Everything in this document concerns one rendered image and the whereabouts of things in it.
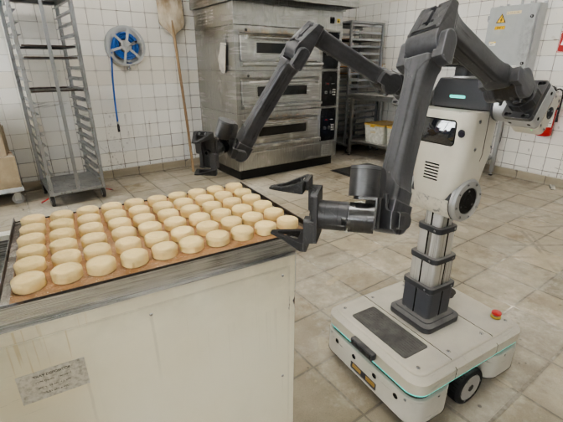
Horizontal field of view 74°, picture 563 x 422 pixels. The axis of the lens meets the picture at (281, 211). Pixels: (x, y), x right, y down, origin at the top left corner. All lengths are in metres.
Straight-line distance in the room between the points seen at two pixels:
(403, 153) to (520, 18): 4.33
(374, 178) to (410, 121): 0.16
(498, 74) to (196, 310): 0.93
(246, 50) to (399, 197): 3.60
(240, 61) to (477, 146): 3.17
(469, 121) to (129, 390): 1.20
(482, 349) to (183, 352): 1.18
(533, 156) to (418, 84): 4.38
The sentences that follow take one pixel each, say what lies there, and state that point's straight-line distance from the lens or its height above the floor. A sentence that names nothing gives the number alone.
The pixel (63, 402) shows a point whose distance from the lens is 0.91.
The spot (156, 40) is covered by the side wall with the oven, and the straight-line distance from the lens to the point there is 4.94.
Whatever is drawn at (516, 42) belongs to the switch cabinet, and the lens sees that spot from 5.04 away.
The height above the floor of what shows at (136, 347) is 0.72.
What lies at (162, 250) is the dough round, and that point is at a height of 0.92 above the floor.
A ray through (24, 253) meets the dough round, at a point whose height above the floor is 0.92.
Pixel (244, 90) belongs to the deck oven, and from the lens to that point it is 4.22.
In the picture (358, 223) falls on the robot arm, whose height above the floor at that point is 0.99.
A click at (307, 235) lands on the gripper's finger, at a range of 0.72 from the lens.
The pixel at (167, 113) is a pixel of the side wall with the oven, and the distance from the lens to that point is 4.98.
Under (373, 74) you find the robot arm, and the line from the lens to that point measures 1.46.
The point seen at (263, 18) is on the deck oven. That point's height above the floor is 1.71.
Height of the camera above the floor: 1.26
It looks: 21 degrees down
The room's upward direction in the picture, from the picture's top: straight up
